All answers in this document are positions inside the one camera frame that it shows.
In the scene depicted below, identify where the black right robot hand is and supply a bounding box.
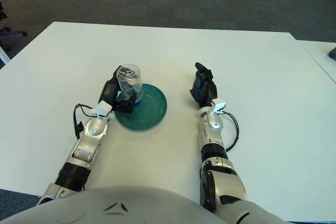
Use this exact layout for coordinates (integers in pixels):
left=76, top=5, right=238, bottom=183
left=189, top=62, right=218, bottom=109

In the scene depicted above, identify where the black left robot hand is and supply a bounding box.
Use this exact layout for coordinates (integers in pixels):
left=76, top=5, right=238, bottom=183
left=98, top=65, right=138, bottom=114

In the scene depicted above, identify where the clear plastic bottle blue cap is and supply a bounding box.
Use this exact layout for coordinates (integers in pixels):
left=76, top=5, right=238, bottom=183
left=116, top=63, right=144, bottom=105

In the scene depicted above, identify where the teal round plate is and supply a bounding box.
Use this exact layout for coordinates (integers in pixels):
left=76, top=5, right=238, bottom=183
left=114, top=83, right=169, bottom=131

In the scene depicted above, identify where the white left wrist connector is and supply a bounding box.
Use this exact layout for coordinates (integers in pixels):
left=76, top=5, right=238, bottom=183
left=88, top=101, right=112, bottom=118

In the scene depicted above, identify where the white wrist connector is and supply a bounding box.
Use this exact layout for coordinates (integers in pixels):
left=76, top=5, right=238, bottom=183
left=211, top=98, right=227, bottom=114
left=88, top=101, right=112, bottom=118

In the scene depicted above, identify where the white right wrist connector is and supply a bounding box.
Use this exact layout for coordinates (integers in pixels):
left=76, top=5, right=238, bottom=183
left=211, top=98, right=227, bottom=114

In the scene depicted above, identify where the black office chair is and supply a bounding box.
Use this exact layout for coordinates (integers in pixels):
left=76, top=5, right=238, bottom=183
left=0, top=1, right=28, bottom=51

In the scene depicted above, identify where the grey robot torso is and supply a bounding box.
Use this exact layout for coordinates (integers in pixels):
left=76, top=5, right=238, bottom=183
left=0, top=185, right=218, bottom=224

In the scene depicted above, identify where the white adjoining table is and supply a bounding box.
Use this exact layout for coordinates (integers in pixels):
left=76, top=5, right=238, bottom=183
left=295, top=39, right=336, bottom=82

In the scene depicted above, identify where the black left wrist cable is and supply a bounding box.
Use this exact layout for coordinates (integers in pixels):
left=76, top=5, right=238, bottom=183
left=72, top=103, right=99, bottom=140

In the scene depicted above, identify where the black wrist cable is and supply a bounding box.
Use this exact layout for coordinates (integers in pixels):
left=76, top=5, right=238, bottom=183
left=72, top=103, right=99, bottom=140
left=223, top=112, right=239, bottom=153

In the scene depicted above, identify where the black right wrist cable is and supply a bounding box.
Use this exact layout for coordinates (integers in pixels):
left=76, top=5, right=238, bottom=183
left=223, top=112, right=239, bottom=153

